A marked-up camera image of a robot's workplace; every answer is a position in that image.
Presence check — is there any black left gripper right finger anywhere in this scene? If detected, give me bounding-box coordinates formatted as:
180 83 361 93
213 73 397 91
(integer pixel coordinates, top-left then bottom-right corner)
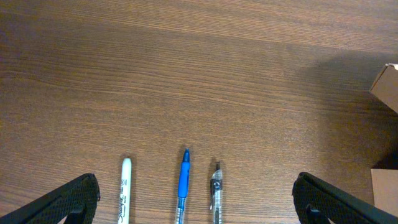
292 172 397 224

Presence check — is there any brown cardboard box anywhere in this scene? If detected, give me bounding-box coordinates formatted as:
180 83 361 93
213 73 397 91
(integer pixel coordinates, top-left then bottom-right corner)
370 63 397 216

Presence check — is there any black clear retractable pen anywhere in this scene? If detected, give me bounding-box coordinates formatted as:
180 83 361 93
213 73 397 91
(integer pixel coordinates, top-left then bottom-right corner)
210 162 223 224

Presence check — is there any blue retractable pen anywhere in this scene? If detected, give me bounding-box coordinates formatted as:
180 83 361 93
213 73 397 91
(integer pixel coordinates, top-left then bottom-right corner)
175 148 190 224

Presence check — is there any white Sharpie permanent marker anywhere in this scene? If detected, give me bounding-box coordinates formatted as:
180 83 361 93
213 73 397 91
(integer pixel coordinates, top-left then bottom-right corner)
118 158 132 224

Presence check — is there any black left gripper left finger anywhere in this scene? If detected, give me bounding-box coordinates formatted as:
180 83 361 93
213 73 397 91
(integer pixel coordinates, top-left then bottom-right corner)
1 173 100 224

